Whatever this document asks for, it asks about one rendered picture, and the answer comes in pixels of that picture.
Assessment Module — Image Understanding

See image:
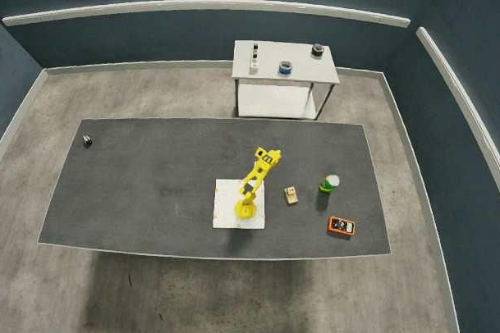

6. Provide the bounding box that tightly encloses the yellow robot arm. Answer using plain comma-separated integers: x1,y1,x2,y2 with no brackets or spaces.
234,152,277,217

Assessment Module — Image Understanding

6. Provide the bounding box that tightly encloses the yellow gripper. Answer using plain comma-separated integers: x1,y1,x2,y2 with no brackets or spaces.
255,148,281,169

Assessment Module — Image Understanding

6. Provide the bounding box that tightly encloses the green and yellow drink can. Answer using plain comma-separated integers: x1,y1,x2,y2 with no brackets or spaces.
319,175,339,194

